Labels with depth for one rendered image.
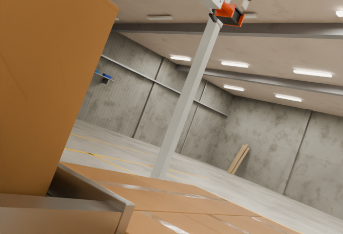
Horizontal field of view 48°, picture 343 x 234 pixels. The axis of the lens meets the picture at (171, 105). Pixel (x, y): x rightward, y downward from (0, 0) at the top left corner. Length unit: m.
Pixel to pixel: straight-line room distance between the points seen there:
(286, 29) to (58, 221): 8.52
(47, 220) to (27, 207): 0.04
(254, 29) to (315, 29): 1.61
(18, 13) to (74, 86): 0.17
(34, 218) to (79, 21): 0.34
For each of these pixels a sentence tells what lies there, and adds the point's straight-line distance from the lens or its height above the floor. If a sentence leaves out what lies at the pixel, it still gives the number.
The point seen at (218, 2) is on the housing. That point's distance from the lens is 1.35.
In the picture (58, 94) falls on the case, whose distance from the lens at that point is 0.71.
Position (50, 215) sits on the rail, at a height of 0.59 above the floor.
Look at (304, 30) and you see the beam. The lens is 8.67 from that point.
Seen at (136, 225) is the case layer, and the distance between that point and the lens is 0.86.
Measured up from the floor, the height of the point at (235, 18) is 1.23.
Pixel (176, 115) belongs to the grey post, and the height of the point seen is 0.97.
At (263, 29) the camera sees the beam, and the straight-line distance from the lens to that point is 9.34.
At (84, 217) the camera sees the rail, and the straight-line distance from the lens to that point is 0.63.
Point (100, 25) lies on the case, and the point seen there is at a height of 0.90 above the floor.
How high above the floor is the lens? 0.75
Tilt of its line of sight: 4 degrees up
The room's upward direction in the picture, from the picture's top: 21 degrees clockwise
